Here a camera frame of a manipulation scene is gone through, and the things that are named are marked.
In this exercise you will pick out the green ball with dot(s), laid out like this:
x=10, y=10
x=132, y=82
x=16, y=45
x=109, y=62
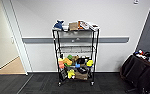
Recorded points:
x=69, y=57

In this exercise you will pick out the yellow orange toy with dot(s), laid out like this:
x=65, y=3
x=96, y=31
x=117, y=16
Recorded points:
x=67, y=62

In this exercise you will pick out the blue cup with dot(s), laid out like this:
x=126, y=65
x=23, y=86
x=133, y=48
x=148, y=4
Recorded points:
x=77, y=65

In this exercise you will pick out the brown paper bag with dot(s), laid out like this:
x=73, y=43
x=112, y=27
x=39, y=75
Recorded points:
x=73, y=26

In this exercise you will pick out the yellow and blue toy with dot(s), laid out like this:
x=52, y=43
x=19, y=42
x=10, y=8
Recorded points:
x=90, y=63

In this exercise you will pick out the yellow plush toy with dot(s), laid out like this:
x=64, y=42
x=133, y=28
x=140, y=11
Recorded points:
x=71, y=74

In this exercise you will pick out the blue whale plush toy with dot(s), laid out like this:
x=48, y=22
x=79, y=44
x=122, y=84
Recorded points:
x=58, y=25

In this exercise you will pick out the white box with dark print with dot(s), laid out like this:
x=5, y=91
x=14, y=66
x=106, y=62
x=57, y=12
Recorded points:
x=94, y=27

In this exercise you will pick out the black sign board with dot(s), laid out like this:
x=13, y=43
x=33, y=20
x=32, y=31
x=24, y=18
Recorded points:
x=63, y=74

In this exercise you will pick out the brown cardboard box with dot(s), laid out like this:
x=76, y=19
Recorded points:
x=81, y=76

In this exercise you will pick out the clutter of small goods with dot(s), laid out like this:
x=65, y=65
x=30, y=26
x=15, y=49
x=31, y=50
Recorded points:
x=146, y=56

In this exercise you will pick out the white door frame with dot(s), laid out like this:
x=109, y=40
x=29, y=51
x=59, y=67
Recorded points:
x=19, y=36

